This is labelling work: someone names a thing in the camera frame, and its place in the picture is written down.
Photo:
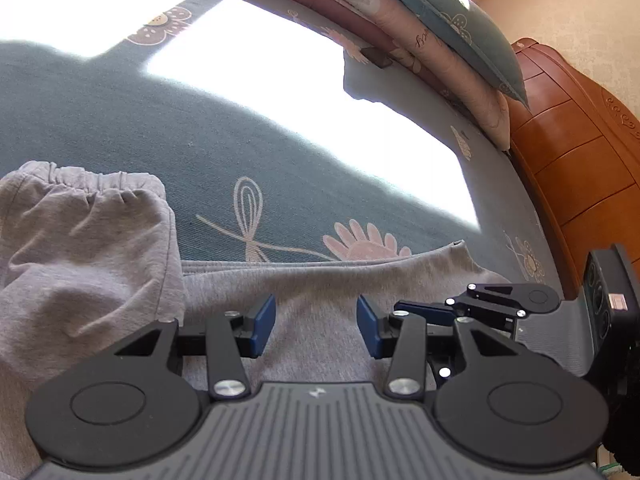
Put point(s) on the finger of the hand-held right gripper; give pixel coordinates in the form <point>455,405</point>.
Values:
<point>425,310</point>

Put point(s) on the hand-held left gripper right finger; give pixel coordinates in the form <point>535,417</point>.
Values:
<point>369,327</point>

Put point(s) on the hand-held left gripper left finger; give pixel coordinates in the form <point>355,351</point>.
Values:
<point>264,327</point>

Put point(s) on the blue floral bed sheet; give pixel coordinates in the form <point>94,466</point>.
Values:
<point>250,150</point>

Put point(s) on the pink floral quilt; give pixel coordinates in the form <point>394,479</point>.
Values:
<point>435,70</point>

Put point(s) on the blue floral pillow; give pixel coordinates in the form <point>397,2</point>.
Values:
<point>460,25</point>

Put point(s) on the wooden bed frame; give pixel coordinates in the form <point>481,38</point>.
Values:
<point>575,160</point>

